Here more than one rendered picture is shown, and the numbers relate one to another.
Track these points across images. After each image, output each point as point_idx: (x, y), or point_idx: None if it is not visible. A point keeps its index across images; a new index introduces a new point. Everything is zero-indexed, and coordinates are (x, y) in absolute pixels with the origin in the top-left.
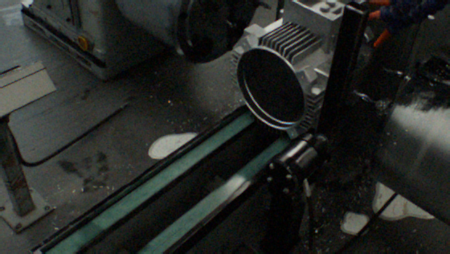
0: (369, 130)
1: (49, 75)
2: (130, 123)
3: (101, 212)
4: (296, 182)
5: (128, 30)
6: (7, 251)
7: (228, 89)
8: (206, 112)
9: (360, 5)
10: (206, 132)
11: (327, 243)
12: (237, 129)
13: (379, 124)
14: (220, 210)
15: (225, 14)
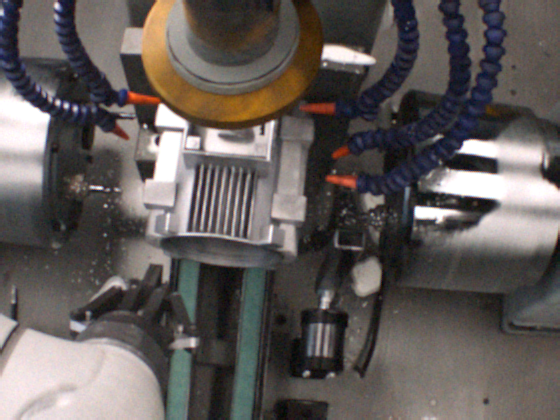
0: (322, 148)
1: None
2: (39, 314)
3: None
4: (341, 372)
5: None
6: None
7: (97, 174)
8: (102, 234)
9: (351, 234)
10: (169, 322)
11: (354, 323)
12: (192, 287)
13: (391, 259)
14: (262, 409)
15: (162, 273)
